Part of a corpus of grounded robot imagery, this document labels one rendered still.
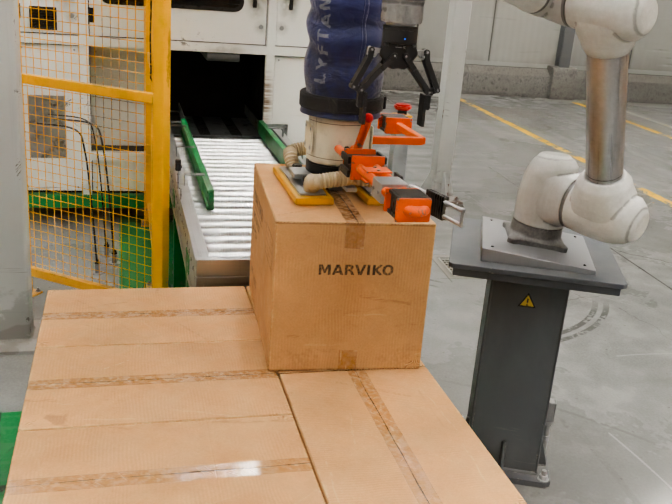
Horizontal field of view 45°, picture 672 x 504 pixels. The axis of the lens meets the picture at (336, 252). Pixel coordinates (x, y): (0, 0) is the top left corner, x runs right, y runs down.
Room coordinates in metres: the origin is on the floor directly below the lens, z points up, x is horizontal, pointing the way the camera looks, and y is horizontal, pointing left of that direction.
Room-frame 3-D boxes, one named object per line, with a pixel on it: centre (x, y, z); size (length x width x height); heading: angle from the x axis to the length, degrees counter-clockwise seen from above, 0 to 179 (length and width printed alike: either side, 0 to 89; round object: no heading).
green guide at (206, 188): (3.96, 0.78, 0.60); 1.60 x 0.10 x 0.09; 15
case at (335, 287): (2.19, 0.01, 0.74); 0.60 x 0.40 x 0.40; 12
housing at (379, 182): (1.75, -0.11, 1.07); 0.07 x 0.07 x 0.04; 16
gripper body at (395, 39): (1.80, -0.10, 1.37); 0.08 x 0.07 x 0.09; 105
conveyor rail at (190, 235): (3.60, 0.74, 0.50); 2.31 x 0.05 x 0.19; 15
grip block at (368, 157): (1.96, -0.05, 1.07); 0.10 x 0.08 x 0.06; 106
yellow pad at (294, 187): (2.18, 0.11, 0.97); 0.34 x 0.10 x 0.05; 16
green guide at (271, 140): (4.10, 0.26, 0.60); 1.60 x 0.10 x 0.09; 15
